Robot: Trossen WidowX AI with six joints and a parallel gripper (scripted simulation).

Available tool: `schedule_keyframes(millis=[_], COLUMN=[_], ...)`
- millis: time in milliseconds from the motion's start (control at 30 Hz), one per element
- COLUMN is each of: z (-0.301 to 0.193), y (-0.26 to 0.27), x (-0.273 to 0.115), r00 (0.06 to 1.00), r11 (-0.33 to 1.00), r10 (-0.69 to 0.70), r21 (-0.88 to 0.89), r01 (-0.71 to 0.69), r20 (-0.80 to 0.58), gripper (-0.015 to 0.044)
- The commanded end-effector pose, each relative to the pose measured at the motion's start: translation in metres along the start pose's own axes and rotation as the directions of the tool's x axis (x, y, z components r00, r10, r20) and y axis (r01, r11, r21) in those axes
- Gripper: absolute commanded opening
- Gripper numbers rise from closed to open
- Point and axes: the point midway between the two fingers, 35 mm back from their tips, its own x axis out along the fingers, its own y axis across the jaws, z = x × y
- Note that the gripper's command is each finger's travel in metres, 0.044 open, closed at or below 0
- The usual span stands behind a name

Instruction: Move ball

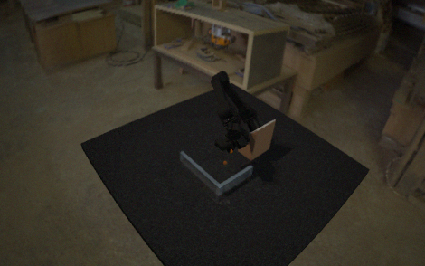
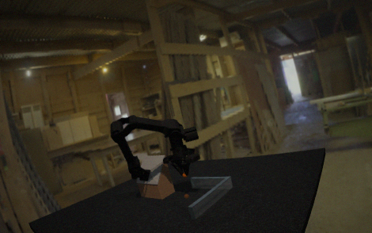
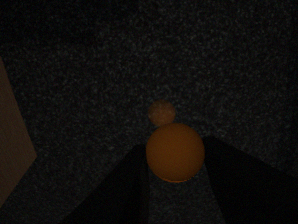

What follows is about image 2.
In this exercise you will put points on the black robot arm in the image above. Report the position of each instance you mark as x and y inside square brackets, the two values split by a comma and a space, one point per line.
[169, 127]

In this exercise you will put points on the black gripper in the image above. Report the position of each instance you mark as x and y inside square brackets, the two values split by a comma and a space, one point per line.
[178, 156]

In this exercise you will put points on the grey low wall corner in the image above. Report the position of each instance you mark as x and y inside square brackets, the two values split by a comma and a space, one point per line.
[207, 202]

